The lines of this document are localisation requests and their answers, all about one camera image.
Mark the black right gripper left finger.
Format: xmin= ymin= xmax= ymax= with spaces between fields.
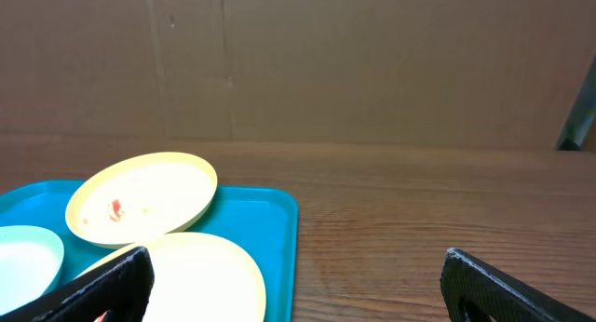
xmin=1 ymin=247 xmax=155 ymax=322

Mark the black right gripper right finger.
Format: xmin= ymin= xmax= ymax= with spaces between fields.
xmin=440 ymin=248 xmax=595 ymax=322

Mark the light blue plate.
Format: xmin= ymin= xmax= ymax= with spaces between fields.
xmin=0 ymin=225 xmax=64 ymax=315

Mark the yellow plate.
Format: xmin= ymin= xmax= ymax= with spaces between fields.
xmin=65 ymin=152 xmax=218 ymax=249
xmin=86 ymin=232 xmax=266 ymax=322

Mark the teal plastic tray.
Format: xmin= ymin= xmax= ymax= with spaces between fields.
xmin=1 ymin=180 xmax=299 ymax=322

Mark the grey metal frame post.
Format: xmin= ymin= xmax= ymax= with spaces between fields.
xmin=555 ymin=60 xmax=595 ymax=151

